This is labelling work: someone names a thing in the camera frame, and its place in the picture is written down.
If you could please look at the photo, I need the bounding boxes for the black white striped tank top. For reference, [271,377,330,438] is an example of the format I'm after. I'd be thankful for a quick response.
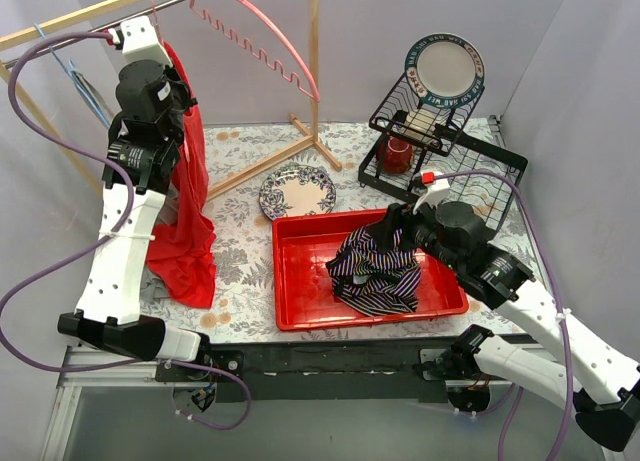
[326,226,421,317]

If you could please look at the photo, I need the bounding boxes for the thin pink wire hanger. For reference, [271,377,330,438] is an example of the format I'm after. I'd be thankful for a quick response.
[149,0,163,44]

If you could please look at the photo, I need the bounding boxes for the red tank top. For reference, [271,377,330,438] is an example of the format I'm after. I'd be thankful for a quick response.
[145,40,219,310]

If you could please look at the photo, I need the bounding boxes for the grey tank top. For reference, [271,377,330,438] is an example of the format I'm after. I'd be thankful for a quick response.
[140,186,179,302]

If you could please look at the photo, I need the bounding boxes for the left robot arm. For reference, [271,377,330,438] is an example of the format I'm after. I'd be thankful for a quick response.
[57,60,213,381]

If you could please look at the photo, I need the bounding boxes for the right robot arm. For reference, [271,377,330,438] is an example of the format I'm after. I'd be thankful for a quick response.
[366,202,639,452]

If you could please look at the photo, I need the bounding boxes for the red bowl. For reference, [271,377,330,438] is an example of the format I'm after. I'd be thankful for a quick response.
[376,137,413,175]

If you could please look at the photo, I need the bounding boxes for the red plastic tray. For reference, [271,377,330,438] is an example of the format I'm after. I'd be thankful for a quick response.
[272,209,469,331]

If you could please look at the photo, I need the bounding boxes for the blue floral plate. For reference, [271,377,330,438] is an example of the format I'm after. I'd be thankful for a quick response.
[258,165,337,221]

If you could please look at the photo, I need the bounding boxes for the floral table mat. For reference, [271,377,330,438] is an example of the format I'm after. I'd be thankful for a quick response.
[122,121,551,346]

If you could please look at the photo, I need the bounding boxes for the cream ceramic cup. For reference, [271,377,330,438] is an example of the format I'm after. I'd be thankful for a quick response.
[403,109,446,139]

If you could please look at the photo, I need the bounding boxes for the wooden clothes rack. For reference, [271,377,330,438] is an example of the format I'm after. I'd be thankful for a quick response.
[1,0,311,205]

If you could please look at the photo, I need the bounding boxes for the green rimmed white plate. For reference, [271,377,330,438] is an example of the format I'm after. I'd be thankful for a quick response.
[404,33,485,109]

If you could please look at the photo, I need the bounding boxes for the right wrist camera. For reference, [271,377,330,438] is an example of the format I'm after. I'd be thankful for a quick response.
[412,170,450,214]

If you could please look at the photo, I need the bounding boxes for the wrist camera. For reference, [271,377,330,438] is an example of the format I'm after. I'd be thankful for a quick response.
[107,15,173,66]
[412,170,450,214]

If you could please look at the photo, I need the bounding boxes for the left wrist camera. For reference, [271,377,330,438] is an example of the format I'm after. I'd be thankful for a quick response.
[107,15,173,66]

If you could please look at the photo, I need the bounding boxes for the black wire dish rack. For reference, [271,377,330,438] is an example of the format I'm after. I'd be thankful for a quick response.
[358,75,528,203]

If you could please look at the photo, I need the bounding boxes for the blue wire hanger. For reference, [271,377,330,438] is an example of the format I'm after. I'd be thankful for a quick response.
[48,46,114,128]

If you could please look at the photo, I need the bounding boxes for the black base frame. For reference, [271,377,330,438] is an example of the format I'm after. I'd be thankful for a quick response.
[154,338,506,415]

